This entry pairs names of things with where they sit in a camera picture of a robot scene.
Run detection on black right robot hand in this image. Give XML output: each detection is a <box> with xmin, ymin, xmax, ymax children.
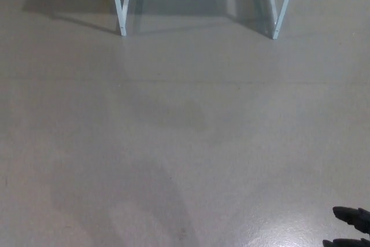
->
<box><xmin>323</xmin><ymin>206</ymin><xmax>370</xmax><ymax>247</ymax></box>

